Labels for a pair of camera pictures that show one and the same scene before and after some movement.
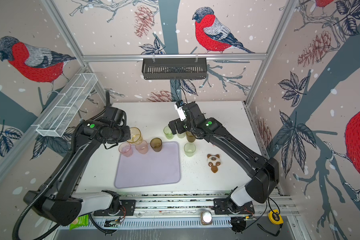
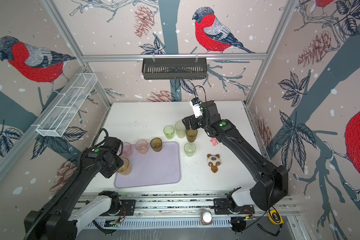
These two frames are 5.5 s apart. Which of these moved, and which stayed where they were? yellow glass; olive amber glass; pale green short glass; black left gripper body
Moved: black left gripper body; yellow glass
Stayed: pale green short glass; olive amber glass
